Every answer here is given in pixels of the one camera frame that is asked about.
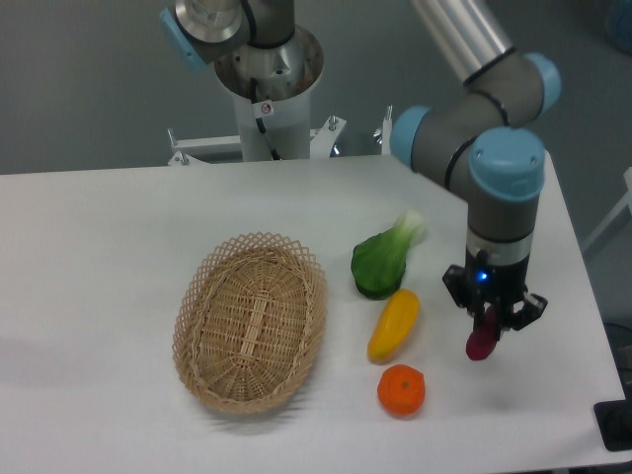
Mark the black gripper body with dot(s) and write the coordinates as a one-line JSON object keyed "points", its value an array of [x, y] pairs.
{"points": [[493, 283]]}

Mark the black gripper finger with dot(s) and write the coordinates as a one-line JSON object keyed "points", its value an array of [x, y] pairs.
{"points": [[465, 293], [532, 307]]}

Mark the purple sweet potato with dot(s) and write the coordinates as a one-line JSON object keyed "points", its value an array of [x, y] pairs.
{"points": [[483, 339]]}

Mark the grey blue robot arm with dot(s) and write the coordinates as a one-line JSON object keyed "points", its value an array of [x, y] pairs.
{"points": [[480, 150]]}

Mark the yellow mango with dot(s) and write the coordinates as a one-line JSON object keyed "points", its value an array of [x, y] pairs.
{"points": [[394, 325]]}

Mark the green bok choy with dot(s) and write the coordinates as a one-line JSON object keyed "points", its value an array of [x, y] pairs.
{"points": [[379, 263]]}

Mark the orange tangerine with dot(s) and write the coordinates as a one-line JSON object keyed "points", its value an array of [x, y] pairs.
{"points": [[401, 390]]}

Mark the black device at table edge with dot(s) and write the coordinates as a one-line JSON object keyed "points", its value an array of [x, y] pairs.
{"points": [[614, 423]]}

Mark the woven wicker basket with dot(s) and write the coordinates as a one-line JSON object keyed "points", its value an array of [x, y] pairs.
{"points": [[251, 323]]}

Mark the white frame at right edge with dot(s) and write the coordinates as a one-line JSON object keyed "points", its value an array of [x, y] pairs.
{"points": [[612, 223]]}

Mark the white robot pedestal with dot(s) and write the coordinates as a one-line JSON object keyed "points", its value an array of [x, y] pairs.
{"points": [[271, 91]]}

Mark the white metal bracket frame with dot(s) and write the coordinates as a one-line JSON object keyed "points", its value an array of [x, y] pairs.
{"points": [[327, 141]]}

